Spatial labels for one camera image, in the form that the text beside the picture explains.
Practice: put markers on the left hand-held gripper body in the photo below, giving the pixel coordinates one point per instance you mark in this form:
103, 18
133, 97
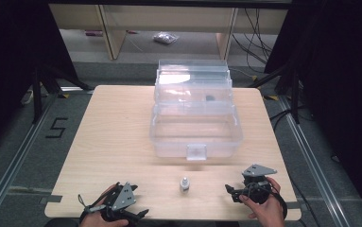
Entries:
123, 197

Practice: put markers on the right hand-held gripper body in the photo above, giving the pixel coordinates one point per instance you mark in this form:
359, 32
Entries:
257, 186

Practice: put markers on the person's right hand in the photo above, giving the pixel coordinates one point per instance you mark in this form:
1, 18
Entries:
268, 213

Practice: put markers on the person's left hand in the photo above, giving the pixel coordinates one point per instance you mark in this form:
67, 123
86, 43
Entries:
101, 222

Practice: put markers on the grey tape strip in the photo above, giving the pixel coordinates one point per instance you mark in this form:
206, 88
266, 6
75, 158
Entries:
292, 205
51, 199

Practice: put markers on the small white bottle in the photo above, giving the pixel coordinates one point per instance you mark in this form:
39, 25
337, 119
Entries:
184, 185

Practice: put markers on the clear plastic storage box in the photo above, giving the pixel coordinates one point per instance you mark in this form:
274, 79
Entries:
196, 126

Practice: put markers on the small dark item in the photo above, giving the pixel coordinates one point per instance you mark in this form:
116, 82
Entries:
210, 97

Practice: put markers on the black metal stand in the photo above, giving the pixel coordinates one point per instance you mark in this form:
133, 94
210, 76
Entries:
295, 94
37, 94

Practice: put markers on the dark curtain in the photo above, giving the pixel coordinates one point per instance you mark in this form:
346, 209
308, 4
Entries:
336, 78
8, 63

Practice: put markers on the white floor item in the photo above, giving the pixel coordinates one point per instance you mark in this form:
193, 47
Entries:
27, 97

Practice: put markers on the clear plastic bag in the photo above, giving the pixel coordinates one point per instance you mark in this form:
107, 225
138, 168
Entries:
165, 38

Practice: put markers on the pink item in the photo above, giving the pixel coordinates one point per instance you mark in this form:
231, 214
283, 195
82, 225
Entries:
93, 32

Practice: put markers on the light wooden shelf unit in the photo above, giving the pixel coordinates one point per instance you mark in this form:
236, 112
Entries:
169, 19

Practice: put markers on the aluminium floor rail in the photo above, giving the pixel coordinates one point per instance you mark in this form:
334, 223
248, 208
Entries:
14, 160
314, 157

